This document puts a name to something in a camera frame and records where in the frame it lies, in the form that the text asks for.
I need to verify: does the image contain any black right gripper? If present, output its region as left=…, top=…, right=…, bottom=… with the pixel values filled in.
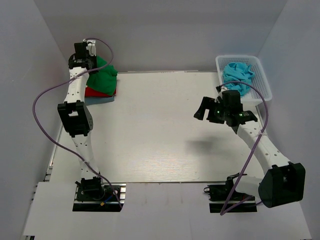
left=194, top=96, right=230, bottom=124

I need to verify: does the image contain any green t-shirt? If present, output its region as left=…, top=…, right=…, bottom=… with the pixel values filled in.
left=86, top=65, right=118, bottom=95

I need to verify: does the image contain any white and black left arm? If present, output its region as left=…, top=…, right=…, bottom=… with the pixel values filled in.
left=57, top=53, right=106, bottom=200

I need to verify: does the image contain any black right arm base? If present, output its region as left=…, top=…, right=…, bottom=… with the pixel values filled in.
left=203, top=183, right=257, bottom=214

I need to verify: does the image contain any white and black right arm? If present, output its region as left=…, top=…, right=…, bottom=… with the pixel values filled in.
left=194, top=97, right=306, bottom=208

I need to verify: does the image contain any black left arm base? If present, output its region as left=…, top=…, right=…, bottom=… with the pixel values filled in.
left=72, top=177, right=126, bottom=213

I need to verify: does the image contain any folded red t-shirt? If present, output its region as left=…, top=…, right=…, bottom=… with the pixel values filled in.
left=85, top=86, right=117, bottom=98

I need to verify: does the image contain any folded light blue t-shirt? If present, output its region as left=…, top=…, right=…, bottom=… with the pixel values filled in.
left=84, top=96, right=115, bottom=106

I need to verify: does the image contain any crumpled cyan t-shirt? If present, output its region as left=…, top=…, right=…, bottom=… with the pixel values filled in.
left=222, top=62, right=256, bottom=97

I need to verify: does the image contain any white perforated plastic basket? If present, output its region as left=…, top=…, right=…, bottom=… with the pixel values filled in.
left=215, top=55, right=272, bottom=106

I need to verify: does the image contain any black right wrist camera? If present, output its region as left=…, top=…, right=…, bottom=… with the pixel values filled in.
left=215, top=90, right=258, bottom=127

